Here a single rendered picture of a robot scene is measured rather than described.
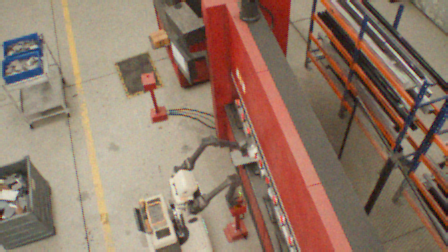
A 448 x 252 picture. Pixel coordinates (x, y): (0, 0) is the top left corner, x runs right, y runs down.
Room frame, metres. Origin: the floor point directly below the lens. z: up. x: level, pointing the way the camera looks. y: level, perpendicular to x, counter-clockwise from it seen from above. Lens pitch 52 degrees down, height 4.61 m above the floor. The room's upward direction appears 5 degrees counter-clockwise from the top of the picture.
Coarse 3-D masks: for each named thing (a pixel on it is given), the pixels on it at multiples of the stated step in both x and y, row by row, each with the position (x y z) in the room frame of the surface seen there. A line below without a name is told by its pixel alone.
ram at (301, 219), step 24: (240, 48) 2.82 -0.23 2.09; (240, 72) 2.83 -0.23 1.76; (240, 96) 2.88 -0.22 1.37; (264, 120) 2.11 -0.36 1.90; (264, 144) 2.09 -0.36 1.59; (288, 168) 1.56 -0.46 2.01; (288, 192) 1.50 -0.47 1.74; (288, 216) 1.44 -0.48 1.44; (312, 216) 1.12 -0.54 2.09; (312, 240) 1.05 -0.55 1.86
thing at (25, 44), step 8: (8, 40) 4.68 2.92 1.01; (16, 40) 4.70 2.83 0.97; (24, 40) 4.72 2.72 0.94; (32, 40) 4.68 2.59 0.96; (40, 40) 4.73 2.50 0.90; (8, 48) 4.59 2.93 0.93; (16, 48) 4.51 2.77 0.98; (24, 48) 4.49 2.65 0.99; (32, 48) 4.48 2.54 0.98; (40, 48) 4.52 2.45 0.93; (8, 56) 4.34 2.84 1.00; (16, 56) 4.37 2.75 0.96; (40, 56) 4.45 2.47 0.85
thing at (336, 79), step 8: (328, 64) 4.20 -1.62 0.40; (328, 72) 4.01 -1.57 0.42; (336, 80) 3.84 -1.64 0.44; (344, 88) 3.68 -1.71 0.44; (352, 96) 3.56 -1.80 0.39; (352, 104) 3.39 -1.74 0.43; (368, 120) 3.13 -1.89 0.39; (368, 128) 2.99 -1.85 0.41; (376, 136) 2.84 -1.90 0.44; (384, 136) 2.86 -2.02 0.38; (400, 144) 2.70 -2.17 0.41; (400, 152) 2.62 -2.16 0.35
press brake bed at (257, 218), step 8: (232, 136) 2.87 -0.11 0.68; (240, 168) 2.54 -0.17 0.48; (240, 176) 2.68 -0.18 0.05; (248, 176) 2.22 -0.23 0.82; (248, 184) 2.22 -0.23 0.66; (248, 192) 2.22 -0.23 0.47; (248, 200) 2.33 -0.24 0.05; (256, 200) 1.94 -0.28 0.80; (256, 208) 1.92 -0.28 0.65; (256, 216) 1.92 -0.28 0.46; (256, 224) 2.01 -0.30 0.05; (264, 224) 1.68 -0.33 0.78; (264, 232) 1.66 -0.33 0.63; (264, 240) 1.64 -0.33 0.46; (264, 248) 1.71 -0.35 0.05; (272, 248) 1.43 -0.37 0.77
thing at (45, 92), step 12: (48, 48) 4.80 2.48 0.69; (48, 72) 4.11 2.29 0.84; (60, 72) 4.80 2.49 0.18; (12, 84) 3.85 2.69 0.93; (24, 84) 3.93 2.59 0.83; (36, 84) 4.43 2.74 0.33; (48, 84) 4.40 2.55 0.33; (60, 84) 4.34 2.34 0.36; (24, 96) 4.20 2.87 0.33; (36, 96) 4.18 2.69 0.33; (48, 96) 4.15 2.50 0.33; (60, 96) 4.13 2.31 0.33; (24, 108) 3.96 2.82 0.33; (36, 108) 3.94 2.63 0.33; (48, 108) 3.91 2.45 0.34
